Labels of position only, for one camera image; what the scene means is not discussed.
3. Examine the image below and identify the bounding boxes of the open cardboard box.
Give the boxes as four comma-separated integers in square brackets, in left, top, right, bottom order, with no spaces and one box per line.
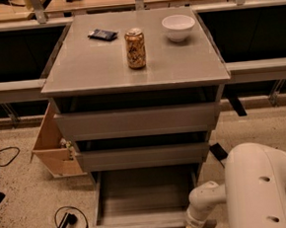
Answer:
[33,105,85,178]

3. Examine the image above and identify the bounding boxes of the grey top drawer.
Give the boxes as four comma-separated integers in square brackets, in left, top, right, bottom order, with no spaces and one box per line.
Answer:
[54,103,220,141]

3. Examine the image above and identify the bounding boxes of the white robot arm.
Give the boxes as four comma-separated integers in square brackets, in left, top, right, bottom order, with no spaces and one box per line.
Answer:
[185,143,286,228]

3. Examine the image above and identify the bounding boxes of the gold patterned drink can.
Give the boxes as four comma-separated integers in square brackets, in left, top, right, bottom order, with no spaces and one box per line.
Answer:
[124,28,146,69]

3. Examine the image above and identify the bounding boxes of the black cable left floor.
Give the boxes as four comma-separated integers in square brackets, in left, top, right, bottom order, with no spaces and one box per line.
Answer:
[0,131,23,168]

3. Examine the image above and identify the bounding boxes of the grey metal rail frame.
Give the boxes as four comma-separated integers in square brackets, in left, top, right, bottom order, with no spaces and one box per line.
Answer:
[0,0,286,136]

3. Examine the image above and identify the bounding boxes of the grey drawer cabinet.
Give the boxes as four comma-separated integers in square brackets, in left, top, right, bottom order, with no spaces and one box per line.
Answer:
[35,3,240,201]

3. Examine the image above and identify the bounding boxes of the grey bottom drawer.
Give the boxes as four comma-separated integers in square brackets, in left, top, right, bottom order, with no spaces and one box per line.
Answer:
[77,161,218,228]

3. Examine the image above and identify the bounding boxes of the black power adapter with cable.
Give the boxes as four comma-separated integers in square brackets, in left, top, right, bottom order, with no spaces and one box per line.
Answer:
[209,143,228,165]

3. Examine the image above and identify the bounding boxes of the grey drawer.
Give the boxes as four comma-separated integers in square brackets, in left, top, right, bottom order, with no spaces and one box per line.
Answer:
[76,143,209,172]
[77,161,218,228]
[54,103,220,141]

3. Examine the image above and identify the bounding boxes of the white ceramic bowl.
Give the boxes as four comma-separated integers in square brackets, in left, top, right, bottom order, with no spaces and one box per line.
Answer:
[162,14,195,42]

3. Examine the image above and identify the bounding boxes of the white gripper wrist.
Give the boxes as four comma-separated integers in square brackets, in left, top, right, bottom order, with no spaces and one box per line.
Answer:
[185,205,210,228]

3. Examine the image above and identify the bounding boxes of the dark blue snack packet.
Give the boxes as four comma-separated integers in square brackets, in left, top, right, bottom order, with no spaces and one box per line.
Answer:
[88,29,118,41]

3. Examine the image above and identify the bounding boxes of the black stand with cable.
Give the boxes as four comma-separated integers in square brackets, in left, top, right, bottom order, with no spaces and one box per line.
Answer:
[53,205,90,228]

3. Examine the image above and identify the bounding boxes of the grey middle drawer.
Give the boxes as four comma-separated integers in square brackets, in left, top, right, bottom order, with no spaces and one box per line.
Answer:
[76,143,209,172]

